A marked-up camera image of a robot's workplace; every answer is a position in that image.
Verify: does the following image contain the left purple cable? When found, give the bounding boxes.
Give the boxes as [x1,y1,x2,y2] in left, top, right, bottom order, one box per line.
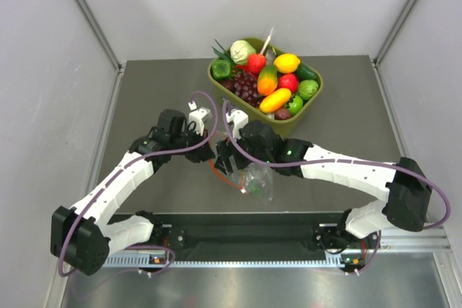
[57,91,219,278]

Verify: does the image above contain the pale green fake cabbage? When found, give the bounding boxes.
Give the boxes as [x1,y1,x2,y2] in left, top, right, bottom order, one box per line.
[230,40,256,66]

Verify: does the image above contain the yellow orange fake mango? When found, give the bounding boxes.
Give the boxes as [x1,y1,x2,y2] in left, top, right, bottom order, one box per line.
[259,88,292,114]

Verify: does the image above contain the light green fake fruit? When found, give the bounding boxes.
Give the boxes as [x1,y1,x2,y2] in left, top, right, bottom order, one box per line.
[297,79,319,102]

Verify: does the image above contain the bright green fake pepper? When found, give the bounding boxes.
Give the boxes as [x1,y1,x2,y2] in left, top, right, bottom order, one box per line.
[284,94,304,116]

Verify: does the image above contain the clear zip top bag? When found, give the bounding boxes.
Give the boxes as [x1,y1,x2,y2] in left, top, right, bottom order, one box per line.
[209,132,274,205]

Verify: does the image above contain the purple fake grapes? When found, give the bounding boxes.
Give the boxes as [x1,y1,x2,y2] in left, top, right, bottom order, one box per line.
[232,71,263,107]

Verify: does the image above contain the red fake tomato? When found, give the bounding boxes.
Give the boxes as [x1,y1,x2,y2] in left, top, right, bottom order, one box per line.
[247,53,266,74]

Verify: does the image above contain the green fake bell pepper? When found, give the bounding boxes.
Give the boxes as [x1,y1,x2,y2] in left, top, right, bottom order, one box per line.
[211,59,232,81]

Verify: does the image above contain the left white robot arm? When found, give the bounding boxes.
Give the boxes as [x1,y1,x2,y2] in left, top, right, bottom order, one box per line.
[51,102,214,276]

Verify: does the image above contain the yellow fake lemon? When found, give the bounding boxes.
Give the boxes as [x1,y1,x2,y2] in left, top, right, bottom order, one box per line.
[274,53,300,74]

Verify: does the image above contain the red fake apple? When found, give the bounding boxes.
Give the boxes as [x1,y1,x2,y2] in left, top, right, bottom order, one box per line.
[278,74,299,94]

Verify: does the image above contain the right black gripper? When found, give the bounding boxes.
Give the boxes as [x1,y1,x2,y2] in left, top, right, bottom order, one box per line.
[215,133,273,176]

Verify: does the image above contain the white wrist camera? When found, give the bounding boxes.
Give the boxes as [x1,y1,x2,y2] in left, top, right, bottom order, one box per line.
[187,101,212,136]
[224,109,249,140]

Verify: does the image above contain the dark green fake cucumber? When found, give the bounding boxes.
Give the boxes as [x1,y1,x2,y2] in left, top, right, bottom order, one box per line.
[295,63,318,81]

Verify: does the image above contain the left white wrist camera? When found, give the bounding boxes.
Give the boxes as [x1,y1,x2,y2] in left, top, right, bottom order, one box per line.
[187,101,212,136]

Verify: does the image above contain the dark purple fake plum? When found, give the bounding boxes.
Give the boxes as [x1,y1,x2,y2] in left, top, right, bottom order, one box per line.
[274,107,292,120]

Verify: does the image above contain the red fake chili pepper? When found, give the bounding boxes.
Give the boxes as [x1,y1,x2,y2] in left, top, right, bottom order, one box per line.
[237,65,249,72]

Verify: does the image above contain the grey slotted cable duct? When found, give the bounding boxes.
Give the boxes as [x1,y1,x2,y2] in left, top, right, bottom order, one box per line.
[103,251,362,269]

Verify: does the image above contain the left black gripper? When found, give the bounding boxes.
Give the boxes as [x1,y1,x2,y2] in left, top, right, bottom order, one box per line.
[170,126,215,163]

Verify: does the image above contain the olive green plastic bin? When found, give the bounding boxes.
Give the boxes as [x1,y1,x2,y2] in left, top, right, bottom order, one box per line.
[207,36,323,136]

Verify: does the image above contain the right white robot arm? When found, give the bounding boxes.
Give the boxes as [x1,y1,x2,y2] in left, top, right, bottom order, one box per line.
[214,120,432,248]

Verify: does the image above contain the fake green onion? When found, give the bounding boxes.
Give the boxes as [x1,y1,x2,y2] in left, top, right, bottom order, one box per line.
[212,40,235,65]

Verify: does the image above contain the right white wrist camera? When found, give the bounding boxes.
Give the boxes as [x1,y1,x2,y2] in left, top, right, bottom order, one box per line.
[224,109,249,140]

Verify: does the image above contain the orange green fake mango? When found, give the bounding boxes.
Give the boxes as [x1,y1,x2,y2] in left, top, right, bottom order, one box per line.
[257,65,278,96]

